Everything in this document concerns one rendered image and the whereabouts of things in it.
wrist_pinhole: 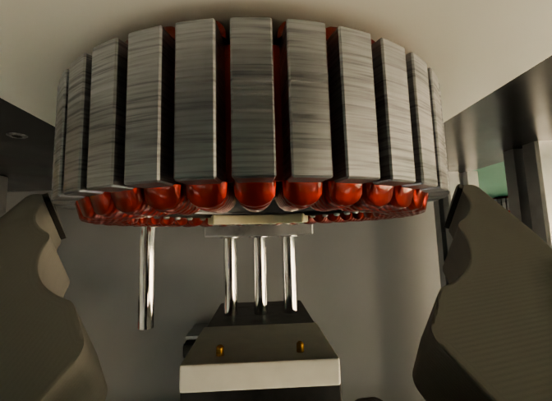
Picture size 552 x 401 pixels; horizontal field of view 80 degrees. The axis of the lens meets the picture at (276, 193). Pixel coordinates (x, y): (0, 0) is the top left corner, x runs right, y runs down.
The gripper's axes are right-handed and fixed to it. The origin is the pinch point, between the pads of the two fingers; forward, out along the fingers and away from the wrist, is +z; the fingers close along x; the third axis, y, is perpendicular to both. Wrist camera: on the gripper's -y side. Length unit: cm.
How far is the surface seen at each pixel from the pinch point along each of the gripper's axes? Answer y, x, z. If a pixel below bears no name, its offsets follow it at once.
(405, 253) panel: 18.7, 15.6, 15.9
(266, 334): 8.2, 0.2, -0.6
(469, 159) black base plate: 5.5, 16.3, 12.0
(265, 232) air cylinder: 8.6, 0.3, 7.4
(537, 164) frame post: 3.5, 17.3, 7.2
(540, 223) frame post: 6.6, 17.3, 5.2
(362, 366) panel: 27.5, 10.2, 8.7
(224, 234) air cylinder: 8.6, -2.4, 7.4
